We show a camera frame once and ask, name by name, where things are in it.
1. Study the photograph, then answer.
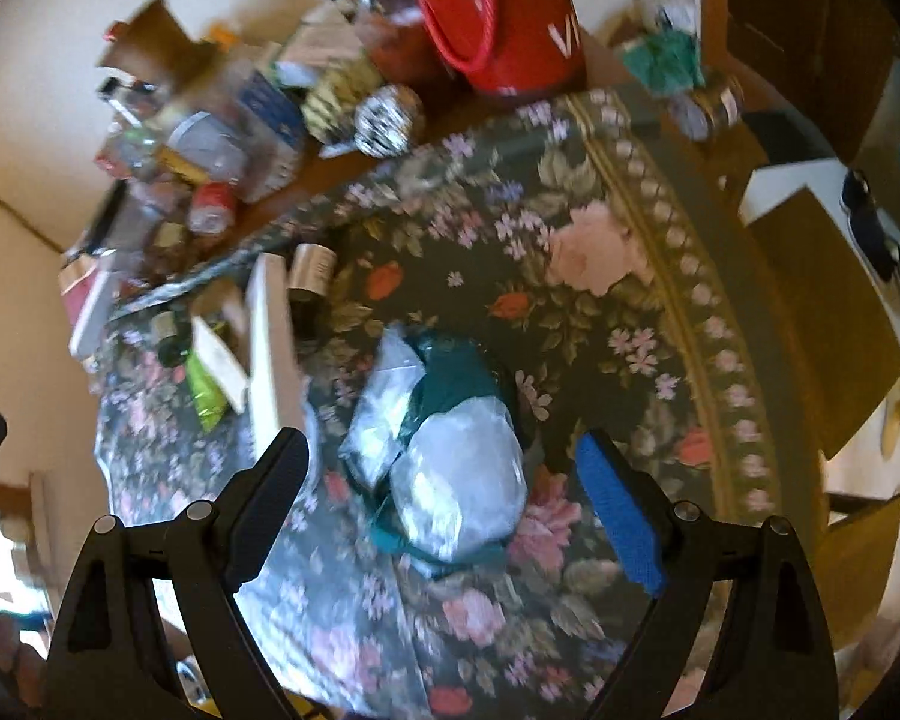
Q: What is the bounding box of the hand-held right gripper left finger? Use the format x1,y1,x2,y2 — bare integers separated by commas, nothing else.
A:
41,427,331,720

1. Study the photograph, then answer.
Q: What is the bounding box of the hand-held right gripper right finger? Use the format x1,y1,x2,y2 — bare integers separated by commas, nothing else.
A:
576,429,860,720

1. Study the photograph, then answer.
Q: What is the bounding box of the green snack packet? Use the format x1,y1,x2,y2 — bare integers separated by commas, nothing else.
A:
186,351,227,432

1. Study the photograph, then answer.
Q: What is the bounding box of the silver and teal plastic bag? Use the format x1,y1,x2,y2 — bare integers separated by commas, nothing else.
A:
341,322,530,578

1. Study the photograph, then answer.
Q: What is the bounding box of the white label jar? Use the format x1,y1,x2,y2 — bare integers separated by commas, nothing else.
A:
289,242,337,293

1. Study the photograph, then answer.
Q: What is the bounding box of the white flat box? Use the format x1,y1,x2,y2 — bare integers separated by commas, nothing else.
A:
244,253,308,458

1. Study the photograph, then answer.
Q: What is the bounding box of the cream paper packet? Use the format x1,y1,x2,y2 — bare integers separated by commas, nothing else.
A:
191,316,248,415

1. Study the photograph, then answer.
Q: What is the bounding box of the pink and white box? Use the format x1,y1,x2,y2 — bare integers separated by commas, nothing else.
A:
58,247,125,361

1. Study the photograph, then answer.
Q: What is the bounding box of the small dark bottle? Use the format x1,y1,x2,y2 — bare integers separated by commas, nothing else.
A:
152,310,187,367

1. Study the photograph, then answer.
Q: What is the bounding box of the dark floral tablecloth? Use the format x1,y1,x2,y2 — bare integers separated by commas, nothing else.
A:
94,90,777,717

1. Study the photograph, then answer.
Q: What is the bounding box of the red cap plastic bottle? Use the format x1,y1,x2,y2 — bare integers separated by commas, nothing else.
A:
186,178,239,236

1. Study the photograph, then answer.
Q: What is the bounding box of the wooden chair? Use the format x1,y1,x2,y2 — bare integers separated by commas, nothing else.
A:
739,163,900,462

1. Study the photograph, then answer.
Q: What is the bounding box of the clear plastic jar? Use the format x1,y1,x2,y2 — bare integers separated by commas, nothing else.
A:
160,111,250,188

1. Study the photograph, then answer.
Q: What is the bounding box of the blue box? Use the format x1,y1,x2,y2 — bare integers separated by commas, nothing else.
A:
236,69,307,173

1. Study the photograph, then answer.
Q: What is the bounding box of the silver patterned ball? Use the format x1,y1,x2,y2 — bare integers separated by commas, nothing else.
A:
354,85,426,158

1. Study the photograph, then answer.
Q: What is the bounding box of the gold patterned pouch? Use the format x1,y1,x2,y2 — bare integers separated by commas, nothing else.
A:
302,58,377,145

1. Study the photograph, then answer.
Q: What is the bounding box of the glass jar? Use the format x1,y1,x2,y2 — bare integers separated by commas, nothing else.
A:
671,75,747,142

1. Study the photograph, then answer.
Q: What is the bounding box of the open brown cardboard box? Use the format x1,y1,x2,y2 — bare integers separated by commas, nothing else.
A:
96,0,200,87

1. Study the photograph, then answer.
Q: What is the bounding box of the green cloth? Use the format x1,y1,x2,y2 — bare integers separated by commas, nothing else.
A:
621,28,707,95

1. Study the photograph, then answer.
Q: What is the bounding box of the red round bag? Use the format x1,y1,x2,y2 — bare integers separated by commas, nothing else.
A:
411,0,582,100

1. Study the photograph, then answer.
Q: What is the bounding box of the wooden cabinet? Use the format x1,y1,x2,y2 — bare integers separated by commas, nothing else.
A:
724,0,900,158

